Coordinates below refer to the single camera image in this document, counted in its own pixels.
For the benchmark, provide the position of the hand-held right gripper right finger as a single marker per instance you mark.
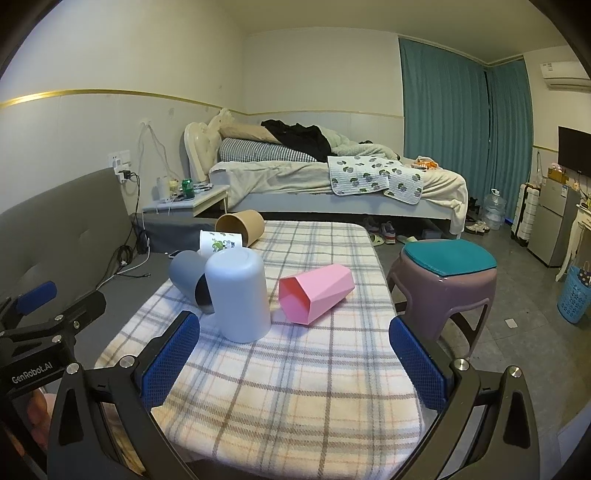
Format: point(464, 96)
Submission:
point(418, 367)

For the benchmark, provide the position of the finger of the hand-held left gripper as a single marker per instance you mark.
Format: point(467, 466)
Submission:
point(37, 295)
point(87, 307)

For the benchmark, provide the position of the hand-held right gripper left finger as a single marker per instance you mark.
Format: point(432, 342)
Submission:
point(170, 367)

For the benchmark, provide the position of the pink faceted cup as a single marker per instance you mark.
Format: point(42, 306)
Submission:
point(318, 293)

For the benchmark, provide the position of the grey plastic cup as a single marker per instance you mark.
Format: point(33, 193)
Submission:
point(184, 277)

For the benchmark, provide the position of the white plastic cup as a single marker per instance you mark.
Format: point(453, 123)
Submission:
point(238, 295)

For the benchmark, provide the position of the white printed paper cup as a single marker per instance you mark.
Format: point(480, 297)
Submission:
point(217, 242)

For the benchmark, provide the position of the brown paper cup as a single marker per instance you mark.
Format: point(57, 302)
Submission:
point(244, 224)

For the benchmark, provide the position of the person's left hand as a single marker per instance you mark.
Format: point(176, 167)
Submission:
point(39, 413)

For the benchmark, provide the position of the purple plastic stool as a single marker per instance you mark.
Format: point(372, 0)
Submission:
point(415, 295)

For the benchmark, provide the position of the white paper scrap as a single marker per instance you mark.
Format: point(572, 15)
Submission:
point(511, 323)

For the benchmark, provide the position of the teal seat cushion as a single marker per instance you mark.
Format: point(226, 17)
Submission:
point(448, 258)

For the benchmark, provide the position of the plaid blanket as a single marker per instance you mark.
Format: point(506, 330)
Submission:
point(286, 383)

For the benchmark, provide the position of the pale green slipper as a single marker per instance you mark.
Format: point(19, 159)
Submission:
point(407, 239)

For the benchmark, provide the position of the grey sneakers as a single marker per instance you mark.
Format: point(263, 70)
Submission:
point(388, 230)

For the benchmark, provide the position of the white bottle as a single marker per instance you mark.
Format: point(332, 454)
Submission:
point(163, 188)

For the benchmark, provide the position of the white nightstand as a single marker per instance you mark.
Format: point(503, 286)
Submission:
point(194, 203)

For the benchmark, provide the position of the white sneakers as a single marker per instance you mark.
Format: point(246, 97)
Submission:
point(478, 227)

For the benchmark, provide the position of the green can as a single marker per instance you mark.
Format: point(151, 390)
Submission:
point(188, 189)

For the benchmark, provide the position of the blue laundry basket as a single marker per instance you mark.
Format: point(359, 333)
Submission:
point(572, 300)

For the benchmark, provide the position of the clear water jug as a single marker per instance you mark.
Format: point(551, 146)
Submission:
point(494, 210)

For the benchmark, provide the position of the white padded headboard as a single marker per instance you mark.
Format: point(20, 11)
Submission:
point(196, 147)

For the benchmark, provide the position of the green patterned white mat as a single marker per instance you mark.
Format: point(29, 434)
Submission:
point(364, 177)

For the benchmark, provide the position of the silver fridge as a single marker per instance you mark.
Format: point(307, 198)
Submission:
point(551, 221)

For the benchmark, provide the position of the orange snack packets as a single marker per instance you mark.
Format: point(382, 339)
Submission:
point(425, 162)

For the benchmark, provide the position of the white ornate table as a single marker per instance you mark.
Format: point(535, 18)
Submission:
point(577, 230)

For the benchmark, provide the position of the bed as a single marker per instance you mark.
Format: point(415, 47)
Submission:
point(286, 180)

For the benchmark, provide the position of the pale green quilt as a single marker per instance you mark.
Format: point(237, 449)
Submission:
point(360, 145)

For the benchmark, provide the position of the striped pillow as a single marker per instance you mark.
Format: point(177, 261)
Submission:
point(258, 150)

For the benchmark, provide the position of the beige pillow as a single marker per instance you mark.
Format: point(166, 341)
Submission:
point(244, 131)

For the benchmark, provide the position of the yellow box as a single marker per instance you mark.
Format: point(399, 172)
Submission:
point(557, 174)

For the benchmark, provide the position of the teal curtain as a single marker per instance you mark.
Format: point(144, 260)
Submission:
point(438, 101)
point(510, 138)

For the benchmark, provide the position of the black clothing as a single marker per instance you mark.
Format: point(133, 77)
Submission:
point(300, 136)

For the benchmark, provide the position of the black television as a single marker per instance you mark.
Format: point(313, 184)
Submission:
point(575, 150)

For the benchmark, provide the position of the white air conditioner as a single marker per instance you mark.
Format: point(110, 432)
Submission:
point(565, 74)

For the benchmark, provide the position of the white wall socket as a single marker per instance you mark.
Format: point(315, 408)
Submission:
point(119, 160)

